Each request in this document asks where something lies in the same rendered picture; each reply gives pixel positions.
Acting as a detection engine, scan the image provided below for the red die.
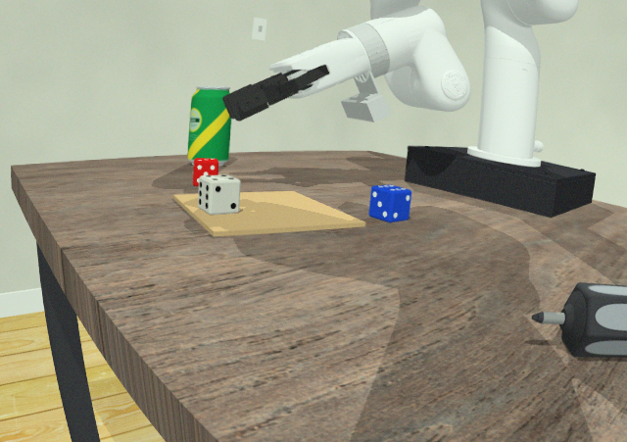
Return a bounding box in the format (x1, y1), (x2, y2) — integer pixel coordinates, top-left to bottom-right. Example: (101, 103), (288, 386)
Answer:
(193, 158), (218, 186)

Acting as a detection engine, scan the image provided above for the beige square mat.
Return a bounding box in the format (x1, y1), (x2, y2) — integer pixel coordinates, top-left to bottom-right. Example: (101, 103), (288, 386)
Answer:
(173, 191), (365, 236)

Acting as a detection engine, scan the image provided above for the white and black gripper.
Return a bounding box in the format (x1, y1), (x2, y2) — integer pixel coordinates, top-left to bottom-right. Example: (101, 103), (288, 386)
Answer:
(222, 29), (371, 122)

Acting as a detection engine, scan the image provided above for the blue die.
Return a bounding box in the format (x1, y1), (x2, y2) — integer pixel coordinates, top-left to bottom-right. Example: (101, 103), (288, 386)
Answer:
(369, 185), (411, 222)

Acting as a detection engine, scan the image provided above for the green soda can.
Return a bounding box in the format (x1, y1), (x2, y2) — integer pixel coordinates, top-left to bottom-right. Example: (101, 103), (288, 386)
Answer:
(187, 86), (231, 167)

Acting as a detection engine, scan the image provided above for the black and grey screwdriver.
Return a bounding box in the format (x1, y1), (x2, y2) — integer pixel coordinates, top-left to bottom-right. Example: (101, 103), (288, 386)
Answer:
(532, 282), (627, 358)

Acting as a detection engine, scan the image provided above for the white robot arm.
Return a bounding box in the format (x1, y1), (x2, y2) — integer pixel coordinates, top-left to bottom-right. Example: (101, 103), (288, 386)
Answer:
(341, 0), (579, 167)

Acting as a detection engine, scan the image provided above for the white die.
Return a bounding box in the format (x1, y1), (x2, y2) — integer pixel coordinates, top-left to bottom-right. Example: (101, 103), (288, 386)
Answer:
(198, 174), (241, 215)

